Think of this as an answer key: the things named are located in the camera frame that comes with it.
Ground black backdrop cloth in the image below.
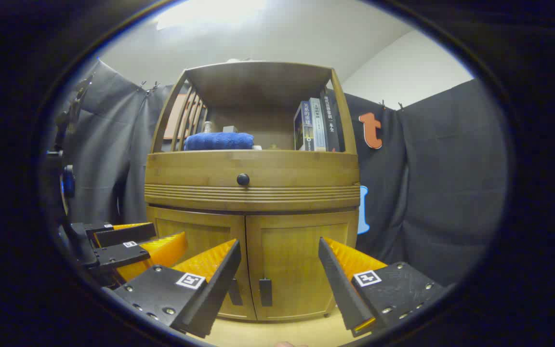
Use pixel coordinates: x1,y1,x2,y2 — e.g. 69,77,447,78
61,58,508,287

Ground wooden cabinet drawer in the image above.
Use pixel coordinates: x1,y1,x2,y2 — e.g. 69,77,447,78
145,150,361,212

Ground blue folded towel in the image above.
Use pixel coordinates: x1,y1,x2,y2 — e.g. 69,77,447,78
184,132,255,151

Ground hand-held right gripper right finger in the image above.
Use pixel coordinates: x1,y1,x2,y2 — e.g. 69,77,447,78
318,237,447,337

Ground wooden double-door shoe cabinet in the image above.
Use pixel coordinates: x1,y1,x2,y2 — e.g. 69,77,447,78
144,61,361,322

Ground dark blue book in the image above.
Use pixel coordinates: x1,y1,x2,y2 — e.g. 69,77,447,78
294,101,315,151

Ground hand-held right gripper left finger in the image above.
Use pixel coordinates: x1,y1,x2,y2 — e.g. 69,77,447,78
114,239,242,338

